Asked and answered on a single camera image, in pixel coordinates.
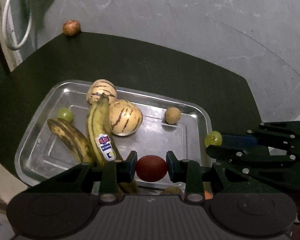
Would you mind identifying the yellow banana with sticker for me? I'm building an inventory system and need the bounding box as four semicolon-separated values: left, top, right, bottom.
86;94;123;166

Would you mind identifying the orange tangerine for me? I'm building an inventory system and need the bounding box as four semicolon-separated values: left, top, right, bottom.
204;190;213;200

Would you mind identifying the small red tomato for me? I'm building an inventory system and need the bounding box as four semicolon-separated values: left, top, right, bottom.
136;155;167;183

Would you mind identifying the green grape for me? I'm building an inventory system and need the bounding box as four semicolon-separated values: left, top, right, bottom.
204;131;223;147
57;107;74;122

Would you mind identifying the spotted dark banana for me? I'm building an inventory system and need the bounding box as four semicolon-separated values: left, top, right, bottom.
47;118;94;164

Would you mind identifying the tan walnut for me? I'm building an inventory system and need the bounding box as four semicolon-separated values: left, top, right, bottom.
165;107;181;124

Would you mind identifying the striped yellow pepino melon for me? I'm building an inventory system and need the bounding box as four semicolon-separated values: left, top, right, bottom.
109;99;143;136

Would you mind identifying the small yellow fruit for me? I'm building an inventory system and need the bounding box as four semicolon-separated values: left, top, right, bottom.
160;186;183;197

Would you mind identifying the silver metal tray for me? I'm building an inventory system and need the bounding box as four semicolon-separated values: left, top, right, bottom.
14;80;212;186

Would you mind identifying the red brown apple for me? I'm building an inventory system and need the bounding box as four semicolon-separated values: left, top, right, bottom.
62;20;81;36

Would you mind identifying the white cable loop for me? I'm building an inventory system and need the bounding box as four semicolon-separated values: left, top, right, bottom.
1;0;33;51

